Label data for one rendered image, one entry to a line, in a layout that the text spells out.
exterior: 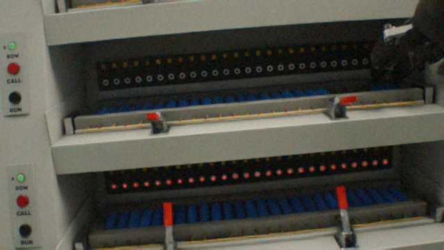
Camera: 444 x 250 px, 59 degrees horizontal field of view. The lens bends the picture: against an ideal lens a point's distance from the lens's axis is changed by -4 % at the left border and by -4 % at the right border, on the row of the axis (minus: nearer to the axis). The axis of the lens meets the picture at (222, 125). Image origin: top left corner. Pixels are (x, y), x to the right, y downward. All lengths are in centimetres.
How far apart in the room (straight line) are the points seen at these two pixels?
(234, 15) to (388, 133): 29
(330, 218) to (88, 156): 39
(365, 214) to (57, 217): 48
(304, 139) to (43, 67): 40
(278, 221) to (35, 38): 47
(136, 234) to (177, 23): 33
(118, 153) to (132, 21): 19
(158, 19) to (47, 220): 34
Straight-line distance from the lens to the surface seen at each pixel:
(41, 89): 64
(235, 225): 67
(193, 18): 62
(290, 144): 60
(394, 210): 73
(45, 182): 64
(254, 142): 59
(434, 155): 76
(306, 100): 65
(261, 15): 62
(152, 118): 54
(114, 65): 78
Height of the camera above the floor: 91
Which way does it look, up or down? 2 degrees up
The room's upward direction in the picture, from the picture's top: 5 degrees counter-clockwise
